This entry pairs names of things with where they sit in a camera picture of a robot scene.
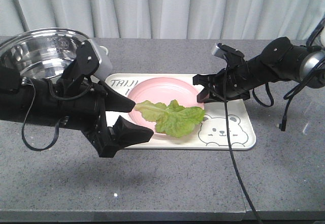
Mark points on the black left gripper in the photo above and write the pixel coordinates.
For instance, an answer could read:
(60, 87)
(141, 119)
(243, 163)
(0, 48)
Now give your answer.
(84, 98)

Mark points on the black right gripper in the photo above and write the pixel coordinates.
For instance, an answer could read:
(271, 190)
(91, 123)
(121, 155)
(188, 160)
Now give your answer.
(235, 84)

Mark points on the cream bear serving tray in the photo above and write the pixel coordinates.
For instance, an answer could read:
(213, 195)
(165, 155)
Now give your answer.
(224, 125)

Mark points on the green lettuce leaf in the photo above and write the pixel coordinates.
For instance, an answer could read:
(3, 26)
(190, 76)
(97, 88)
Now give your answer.
(172, 119)

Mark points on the pink round plate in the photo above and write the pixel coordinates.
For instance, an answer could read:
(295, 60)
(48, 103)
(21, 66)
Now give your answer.
(164, 89)

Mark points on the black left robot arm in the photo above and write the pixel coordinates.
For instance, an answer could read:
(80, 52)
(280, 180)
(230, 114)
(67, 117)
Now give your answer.
(33, 101)

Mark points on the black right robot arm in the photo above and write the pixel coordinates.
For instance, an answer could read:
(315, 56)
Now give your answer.
(280, 60)

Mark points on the white pleated curtain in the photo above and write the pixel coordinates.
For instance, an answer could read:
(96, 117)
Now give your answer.
(166, 19)

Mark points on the light green electric cooking pot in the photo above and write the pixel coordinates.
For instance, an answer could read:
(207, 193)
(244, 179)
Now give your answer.
(46, 52)

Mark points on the white rice cooker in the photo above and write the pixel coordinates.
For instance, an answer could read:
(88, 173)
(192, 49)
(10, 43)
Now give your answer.
(319, 38)

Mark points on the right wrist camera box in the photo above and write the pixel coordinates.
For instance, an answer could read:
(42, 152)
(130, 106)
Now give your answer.
(221, 51)

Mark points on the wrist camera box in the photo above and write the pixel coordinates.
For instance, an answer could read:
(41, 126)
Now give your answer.
(91, 59)
(221, 51)

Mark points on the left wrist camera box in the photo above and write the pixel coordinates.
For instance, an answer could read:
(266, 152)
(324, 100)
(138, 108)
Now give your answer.
(91, 59)

